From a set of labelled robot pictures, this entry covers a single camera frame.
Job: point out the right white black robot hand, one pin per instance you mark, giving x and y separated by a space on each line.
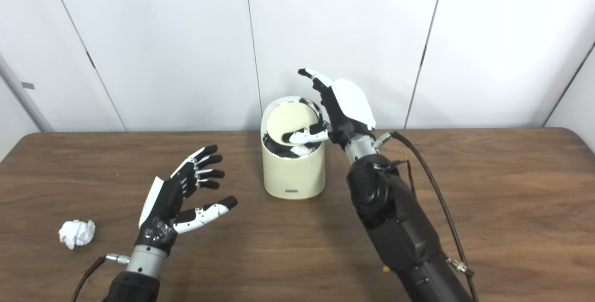
351 102

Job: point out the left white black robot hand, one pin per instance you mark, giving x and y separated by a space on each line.
162 206

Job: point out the cream round bin lid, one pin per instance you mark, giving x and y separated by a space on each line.
290 118

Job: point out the white paper ball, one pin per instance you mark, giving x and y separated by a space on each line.
76 233

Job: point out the cream-colored bin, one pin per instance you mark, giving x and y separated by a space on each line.
293 176

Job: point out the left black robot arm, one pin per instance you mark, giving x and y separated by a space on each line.
144 263

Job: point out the black bin liner bag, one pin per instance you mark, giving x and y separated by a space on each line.
274 147

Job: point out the black wall panel hinge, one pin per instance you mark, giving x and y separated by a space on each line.
423 55
90 59

